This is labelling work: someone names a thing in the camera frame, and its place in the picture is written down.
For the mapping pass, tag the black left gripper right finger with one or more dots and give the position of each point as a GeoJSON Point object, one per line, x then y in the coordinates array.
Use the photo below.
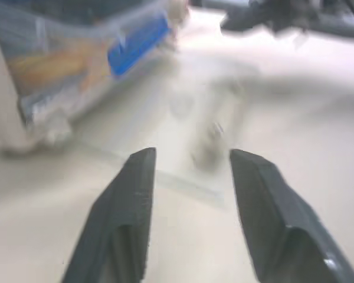
{"type": "Point", "coordinates": [271, 212]}

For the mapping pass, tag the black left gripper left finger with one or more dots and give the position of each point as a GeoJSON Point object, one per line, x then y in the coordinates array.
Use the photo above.
{"type": "Point", "coordinates": [127, 206]}

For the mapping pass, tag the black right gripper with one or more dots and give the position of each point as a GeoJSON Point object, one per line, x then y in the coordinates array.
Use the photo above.
{"type": "Point", "coordinates": [283, 13]}

